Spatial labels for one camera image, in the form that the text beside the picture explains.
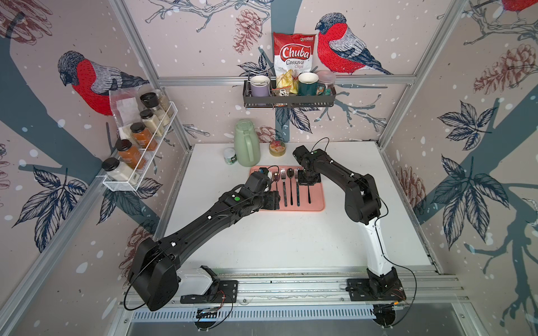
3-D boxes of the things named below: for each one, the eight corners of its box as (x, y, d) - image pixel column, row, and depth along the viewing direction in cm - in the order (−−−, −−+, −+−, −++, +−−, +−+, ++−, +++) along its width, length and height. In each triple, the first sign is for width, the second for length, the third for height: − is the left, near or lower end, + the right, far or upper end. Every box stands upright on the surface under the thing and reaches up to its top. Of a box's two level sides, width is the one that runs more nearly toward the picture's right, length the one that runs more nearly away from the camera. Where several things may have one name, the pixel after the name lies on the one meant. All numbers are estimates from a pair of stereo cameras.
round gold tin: (269, 156, 118) (269, 152, 115) (269, 144, 124) (269, 140, 122) (286, 156, 118) (286, 152, 115) (285, 144, 124) (285, 140, 122)
